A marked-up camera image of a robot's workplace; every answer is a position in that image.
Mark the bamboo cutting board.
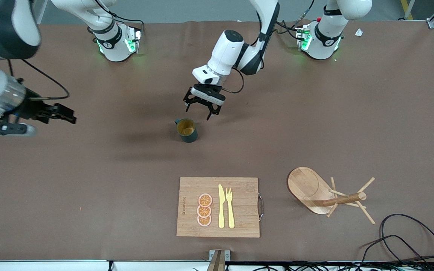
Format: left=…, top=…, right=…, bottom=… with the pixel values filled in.
left=176, top=177, right=264, bottom=238

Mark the yellow plastic fork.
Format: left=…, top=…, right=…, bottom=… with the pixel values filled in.
left=226, top=187, right=235, bottom=229

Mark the black looped cable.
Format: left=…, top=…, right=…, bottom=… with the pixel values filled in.
left=360, top=235, right=430, bottom=265
left=380, top=213, right=434, bottom=264

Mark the dark green HOME cup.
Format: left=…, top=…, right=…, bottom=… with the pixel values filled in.
left=175, top=118, right=199, bottom=143

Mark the black arm base cable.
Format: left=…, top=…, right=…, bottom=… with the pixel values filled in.
left=277, top=20, right=301, bottom=40
left=89, top=0, right=145, bottom=38

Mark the black right arm base cable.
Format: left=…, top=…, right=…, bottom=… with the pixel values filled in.
left=89, top=0, right=145, bottom=38

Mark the black left arm base cable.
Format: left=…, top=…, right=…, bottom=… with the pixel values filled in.
left=277, top=20, right=301, bottom=40

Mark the metal table bracket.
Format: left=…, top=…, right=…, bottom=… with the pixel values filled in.
left=206, top=249, right=231, bottom=271

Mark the yellow plastic knife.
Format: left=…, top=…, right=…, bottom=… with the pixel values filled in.
left=218, top=184, right=226, bottom=229

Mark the wooden cup rack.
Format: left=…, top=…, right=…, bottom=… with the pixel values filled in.
left=287, top=167, right=376, bottom=225

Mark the white table edge rail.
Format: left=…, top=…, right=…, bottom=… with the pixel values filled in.
left=0, top=260, right=434, bottom=271

